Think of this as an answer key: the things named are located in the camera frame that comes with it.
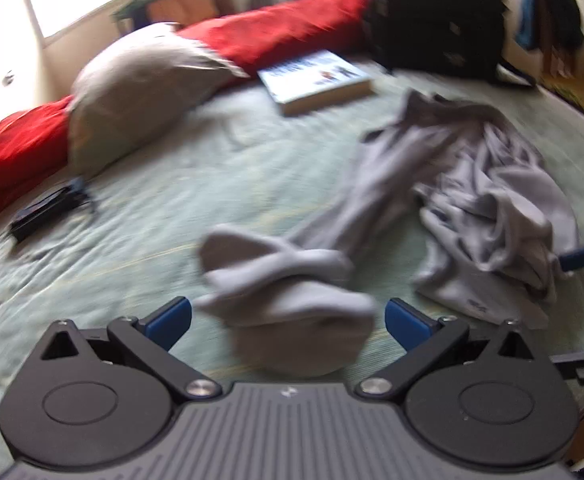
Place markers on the red duvet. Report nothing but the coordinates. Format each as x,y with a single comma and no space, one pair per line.
34,143

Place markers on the grey sweatpants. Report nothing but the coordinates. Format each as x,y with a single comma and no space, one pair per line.
497,224

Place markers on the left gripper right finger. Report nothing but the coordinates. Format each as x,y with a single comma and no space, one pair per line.
428,343

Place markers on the cardboard box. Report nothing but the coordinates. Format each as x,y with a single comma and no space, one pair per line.
189,12

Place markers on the white blue paperback book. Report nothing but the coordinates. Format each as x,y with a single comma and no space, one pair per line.
313,82

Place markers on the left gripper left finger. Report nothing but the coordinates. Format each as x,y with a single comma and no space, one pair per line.
145,344

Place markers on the black folded umbrella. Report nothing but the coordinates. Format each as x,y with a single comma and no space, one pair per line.
50,208

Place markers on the black backpack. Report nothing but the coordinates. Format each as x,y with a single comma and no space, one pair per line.
457,38

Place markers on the grey-green plaid pillow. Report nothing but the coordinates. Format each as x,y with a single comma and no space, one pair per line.
137,89

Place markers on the wooden chair with clothes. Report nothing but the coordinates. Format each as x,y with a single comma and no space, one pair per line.
554,28

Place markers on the green stool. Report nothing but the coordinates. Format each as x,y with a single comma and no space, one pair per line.
132,16

